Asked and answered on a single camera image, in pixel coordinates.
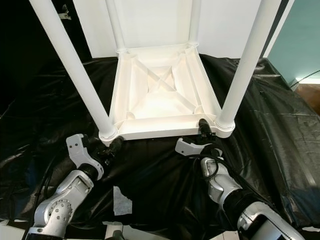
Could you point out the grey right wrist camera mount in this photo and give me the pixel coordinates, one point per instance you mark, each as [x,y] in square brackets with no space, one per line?
[187,147]

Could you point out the black plastic cover sheet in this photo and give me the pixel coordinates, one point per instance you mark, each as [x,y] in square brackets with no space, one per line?
[270,125]

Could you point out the white plastic table top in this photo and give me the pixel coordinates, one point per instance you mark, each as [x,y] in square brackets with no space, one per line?
[155,107]

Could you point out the brown wooden furniture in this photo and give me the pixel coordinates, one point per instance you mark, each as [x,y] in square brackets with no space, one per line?
[310,90]

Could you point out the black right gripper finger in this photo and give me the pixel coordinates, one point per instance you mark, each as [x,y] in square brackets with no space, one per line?
[205,131]

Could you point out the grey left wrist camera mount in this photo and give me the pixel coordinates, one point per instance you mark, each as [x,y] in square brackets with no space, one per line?
[80,150]

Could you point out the black door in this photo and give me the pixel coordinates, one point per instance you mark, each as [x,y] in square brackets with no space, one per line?
[20,50]

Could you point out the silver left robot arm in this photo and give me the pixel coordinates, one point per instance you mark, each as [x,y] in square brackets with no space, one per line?
[65,200]

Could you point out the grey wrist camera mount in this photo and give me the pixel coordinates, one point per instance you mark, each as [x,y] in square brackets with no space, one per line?
[80,150]
[187,147]

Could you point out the white plastic table leg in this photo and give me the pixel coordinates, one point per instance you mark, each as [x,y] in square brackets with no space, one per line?
[116,25]
[247,65]
[72,65]
[195,25]

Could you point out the black vertical wall strip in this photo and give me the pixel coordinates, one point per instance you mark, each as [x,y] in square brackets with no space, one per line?
[277,30]

